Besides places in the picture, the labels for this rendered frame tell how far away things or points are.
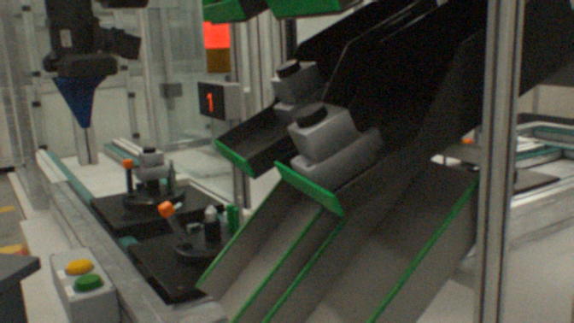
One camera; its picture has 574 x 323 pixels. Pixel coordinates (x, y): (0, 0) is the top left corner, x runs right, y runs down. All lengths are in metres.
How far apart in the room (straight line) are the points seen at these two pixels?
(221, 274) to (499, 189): 0.39
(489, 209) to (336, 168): 0.14
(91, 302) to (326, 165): 0.52
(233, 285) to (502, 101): 0.43
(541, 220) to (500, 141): 0.84
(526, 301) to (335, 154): 0.64
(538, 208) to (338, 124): 0.88
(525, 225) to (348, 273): 0.71
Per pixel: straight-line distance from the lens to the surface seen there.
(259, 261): 0.70
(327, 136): 0.45
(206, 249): 0.89
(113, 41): 0.74
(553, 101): 6.93
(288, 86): 0.59
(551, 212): 1.31
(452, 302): 0.99
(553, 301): 1.05
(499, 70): 0.45
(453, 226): 0.49
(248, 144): 0.64
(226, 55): 1.06
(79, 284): 0.88
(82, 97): 0.75
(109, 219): 1.16
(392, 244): 0.57
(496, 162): 0.46
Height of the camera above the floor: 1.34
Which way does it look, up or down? 14 degrees down
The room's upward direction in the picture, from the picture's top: 3 degrees counter-clockwise
